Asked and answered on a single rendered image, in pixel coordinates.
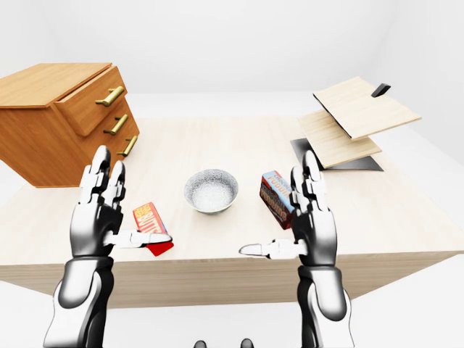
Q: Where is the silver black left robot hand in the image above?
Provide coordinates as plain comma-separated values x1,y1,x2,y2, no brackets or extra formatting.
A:
69,145,173,259

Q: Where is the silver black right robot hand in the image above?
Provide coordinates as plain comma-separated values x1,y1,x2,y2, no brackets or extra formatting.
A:
238,149,338,268

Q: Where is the small wooden drawer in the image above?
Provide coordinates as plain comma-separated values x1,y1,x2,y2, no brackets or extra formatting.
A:
86,127,141,175

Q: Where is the medium wooden drawer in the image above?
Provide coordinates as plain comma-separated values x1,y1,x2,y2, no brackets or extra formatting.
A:
74,94,141,155

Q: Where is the wooden cabinet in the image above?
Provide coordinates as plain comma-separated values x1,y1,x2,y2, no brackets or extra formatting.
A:
0,62,141,189

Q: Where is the grey patterned bowl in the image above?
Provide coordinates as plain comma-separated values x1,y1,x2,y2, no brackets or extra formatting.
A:
183,168,240,215

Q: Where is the large wooden drawer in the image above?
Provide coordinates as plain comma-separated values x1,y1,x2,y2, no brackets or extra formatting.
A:
53,65,128,138

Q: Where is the brown pudding box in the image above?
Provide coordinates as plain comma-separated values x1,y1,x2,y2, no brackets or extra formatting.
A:
259,171,297,231

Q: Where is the red cookie box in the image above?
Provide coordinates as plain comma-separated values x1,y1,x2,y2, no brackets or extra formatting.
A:
132,202,175,257

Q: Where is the small pale wooden board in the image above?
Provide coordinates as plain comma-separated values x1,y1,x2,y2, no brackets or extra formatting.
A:
297,109,383,170

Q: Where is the large pale wooden board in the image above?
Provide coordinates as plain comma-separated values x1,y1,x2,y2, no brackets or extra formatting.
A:
312,75,423,141

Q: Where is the small black block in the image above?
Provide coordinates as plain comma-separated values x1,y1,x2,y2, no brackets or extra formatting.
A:
370,83,392,99

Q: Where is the brass drawer handle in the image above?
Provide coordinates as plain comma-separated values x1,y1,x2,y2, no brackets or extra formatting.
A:
95,86,125,108
116,135,138,158
103,114,129,136

